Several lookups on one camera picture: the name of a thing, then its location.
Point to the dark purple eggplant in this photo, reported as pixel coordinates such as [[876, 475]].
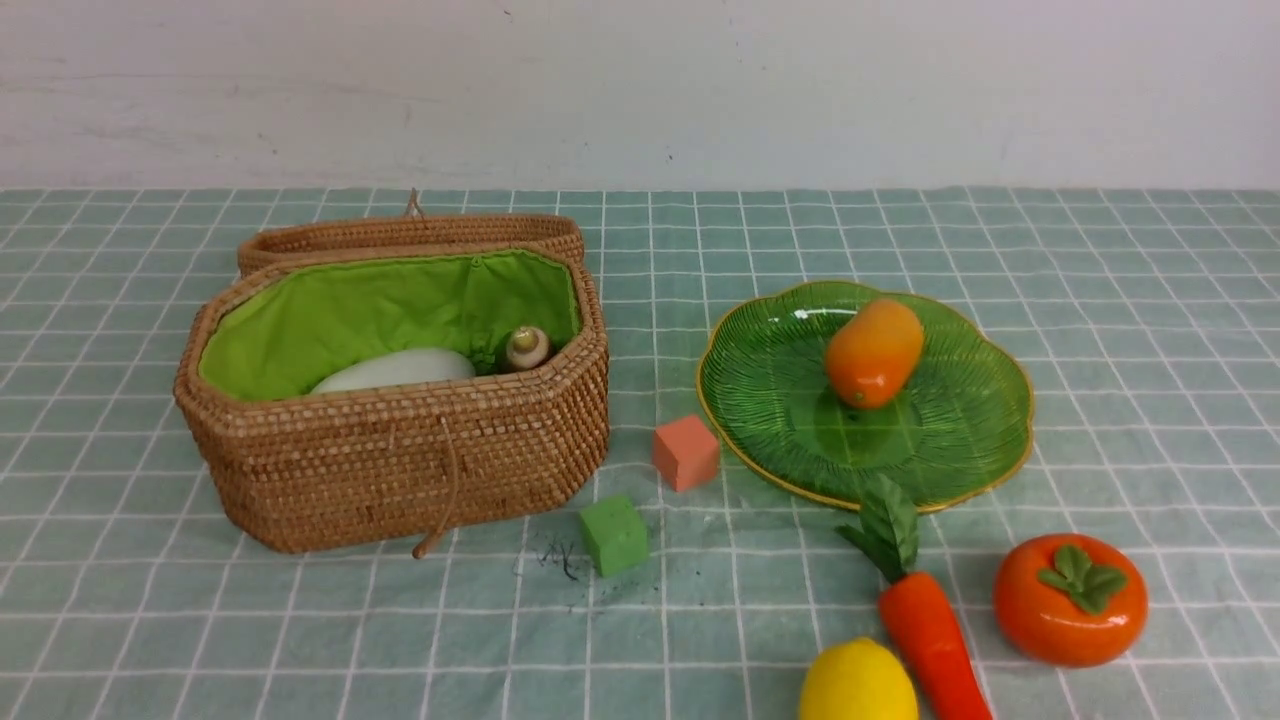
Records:
[[527, 348]]

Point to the white radish with leaves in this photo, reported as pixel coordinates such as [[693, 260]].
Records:
[[417, 365]]

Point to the orange yellow mango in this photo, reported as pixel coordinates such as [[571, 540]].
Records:
[[872, 357]]

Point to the orange carrot green leaves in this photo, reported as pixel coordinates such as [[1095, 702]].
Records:
[[913, 608]]

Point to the yellow lemon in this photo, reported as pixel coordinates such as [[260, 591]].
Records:
[[859, 679]]

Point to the orange persimmon green calyx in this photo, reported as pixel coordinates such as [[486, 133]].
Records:
[[1070, 600]]

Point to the salmon pink foam cube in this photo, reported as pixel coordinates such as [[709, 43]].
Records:
[[686, 453]]

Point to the green foam cube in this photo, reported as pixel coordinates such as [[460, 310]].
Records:
[[615, 534]]

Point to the green glass leaf plate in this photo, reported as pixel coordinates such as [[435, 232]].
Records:
[[962, 425]]

